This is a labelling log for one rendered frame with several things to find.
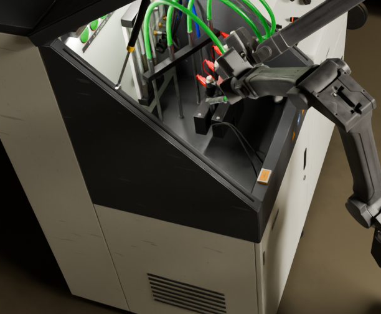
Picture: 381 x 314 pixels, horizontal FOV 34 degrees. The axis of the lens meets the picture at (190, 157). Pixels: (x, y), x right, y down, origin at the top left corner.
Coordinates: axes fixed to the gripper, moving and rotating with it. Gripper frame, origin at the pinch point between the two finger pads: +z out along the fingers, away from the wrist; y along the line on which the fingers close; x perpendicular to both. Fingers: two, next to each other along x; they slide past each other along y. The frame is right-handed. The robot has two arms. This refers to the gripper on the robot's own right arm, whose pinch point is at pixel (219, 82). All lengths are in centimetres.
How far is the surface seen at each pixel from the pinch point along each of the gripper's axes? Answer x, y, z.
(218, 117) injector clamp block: 3.0, -9.0, 8.8
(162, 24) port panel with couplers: -16.6, 25.2, 24.5
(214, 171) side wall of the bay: 29.2, -14.8, -9.6
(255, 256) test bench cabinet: 28, -48, 9
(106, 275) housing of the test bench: 45, -31, 77
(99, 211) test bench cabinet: 42, -6, 42
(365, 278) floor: -26, -111, 48
